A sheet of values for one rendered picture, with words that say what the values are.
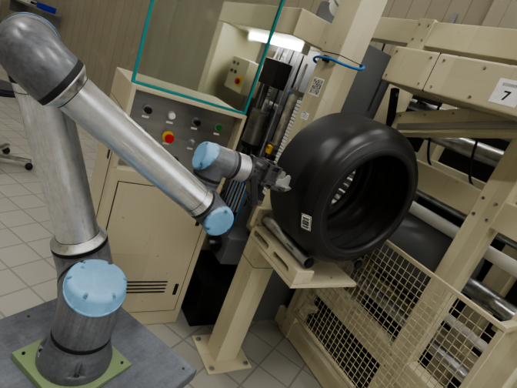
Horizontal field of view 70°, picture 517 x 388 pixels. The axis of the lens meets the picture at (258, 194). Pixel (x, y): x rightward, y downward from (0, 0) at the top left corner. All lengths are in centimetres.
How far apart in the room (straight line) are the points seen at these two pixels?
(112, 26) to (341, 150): 669
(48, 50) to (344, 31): 116
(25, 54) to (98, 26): 715
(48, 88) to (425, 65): 134
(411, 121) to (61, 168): 139
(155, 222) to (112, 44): 597
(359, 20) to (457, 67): 41
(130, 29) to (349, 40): 596
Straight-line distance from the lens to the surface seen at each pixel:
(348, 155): 127
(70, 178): 103
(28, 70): 82
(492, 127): 161
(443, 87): 160
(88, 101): 83
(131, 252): 194
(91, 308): 101
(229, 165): 111
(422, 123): 176
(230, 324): 204
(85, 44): 819
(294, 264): 147
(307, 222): 130
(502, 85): 150
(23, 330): 131
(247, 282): 189
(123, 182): 175
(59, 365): 113
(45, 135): 98
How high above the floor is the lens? 149
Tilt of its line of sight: 18 degrees down
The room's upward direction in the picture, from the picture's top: 21 degrees clockwise
